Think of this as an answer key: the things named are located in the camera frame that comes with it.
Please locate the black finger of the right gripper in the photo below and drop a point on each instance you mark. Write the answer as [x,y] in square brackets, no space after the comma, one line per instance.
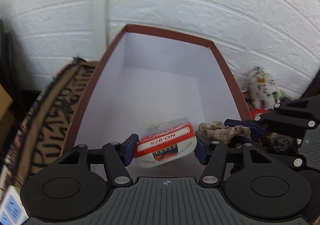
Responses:
[291,118]

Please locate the white floral fabric pouch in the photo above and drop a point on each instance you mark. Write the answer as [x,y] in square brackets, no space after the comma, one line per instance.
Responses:
[263,90]

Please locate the tan black lettered table cloth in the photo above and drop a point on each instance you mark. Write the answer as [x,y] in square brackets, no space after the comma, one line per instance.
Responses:
[41,136]

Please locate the blue white label card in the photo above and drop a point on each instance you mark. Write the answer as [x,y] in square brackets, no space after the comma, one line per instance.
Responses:
[12,210]

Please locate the beige checkered scrunchie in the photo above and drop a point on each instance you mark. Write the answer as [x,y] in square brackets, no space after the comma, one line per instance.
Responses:
[217,131]

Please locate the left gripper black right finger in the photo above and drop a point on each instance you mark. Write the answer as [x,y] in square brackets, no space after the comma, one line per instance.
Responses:
[258,185]

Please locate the red white playing card box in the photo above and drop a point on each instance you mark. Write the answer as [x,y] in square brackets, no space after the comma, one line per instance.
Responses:
[165,142]

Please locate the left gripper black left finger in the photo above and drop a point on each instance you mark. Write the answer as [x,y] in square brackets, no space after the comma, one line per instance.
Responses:
[79,182]

